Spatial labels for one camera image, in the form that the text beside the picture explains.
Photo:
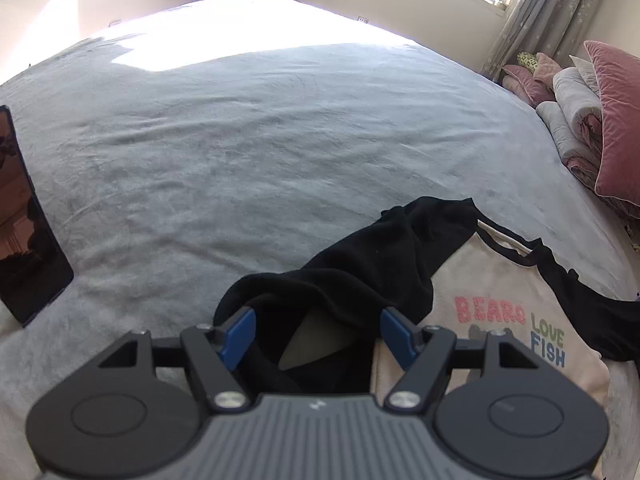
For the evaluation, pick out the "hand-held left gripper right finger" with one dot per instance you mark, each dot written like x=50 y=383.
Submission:
x=397 y=335

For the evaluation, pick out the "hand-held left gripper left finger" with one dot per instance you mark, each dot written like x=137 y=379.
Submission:
x=240 y=332

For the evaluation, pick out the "beige and black raglan shirt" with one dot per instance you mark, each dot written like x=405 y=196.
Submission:
x=490 y=280

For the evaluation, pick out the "grey bed sheet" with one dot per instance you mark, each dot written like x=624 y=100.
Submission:
x=250 y=135

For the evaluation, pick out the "dark smartphone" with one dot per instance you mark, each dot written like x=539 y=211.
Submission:
x=25 y=240

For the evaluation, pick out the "small pink cushion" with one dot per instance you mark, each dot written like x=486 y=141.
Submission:
x=522 y=85

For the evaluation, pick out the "folded grey pink quilt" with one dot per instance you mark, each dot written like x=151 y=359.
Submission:
x=570 y=110

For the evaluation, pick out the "yellow patterned soft toy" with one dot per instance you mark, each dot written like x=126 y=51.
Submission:
x=527 y=60

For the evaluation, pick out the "pink velvet pillow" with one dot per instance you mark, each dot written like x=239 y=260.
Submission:
x=620 y=125

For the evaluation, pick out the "pale pink cushion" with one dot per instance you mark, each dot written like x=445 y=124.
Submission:
x=546 y=66

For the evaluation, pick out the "grey lace curtain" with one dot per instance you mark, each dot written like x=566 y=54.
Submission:
x=545 y=10

